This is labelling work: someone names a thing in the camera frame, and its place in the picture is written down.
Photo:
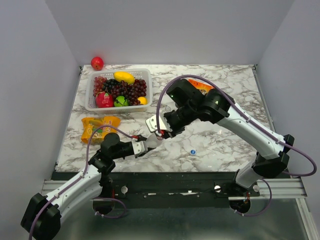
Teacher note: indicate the black table front rail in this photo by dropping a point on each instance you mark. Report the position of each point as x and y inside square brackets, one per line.
[161, 190]

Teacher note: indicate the bottle with red label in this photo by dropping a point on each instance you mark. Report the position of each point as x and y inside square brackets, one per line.
[152, 142]

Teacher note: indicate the dark purple grapes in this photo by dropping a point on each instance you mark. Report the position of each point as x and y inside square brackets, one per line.
[130, 91]

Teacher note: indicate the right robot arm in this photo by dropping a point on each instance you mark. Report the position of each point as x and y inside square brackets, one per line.
[272, 149]

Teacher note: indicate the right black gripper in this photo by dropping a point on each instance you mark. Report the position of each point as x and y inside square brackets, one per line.
[175, 131]

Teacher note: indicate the blue white bottle cap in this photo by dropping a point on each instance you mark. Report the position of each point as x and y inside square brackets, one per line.
[193, 152]

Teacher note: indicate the red grapes bunch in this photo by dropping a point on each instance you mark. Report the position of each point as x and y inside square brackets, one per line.
[99, 85]

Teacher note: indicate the white plastic basket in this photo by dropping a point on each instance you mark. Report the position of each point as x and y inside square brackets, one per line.
[90, 103]

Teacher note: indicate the small yellow lemon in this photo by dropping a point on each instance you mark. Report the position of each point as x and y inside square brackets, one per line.
[142, 100]

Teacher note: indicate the orange razor box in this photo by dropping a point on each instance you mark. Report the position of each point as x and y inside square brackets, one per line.
[202, 87]

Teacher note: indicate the green toy fruit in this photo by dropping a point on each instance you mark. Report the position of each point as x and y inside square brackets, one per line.
[121, 101]

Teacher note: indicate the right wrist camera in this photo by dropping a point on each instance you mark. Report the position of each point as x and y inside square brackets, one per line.
[157, 124]

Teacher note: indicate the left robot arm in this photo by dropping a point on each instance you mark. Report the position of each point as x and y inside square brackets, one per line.
[45, 214]

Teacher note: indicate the red apple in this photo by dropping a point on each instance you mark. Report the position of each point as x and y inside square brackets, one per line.
[97, 63]

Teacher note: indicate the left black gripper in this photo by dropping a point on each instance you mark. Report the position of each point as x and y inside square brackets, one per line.
[141, 138]

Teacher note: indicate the red dragon fruit toy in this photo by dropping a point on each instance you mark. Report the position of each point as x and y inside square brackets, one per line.
[104, 100]

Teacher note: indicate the yellow mango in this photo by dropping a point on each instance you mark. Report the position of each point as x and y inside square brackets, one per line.
[124, 76]

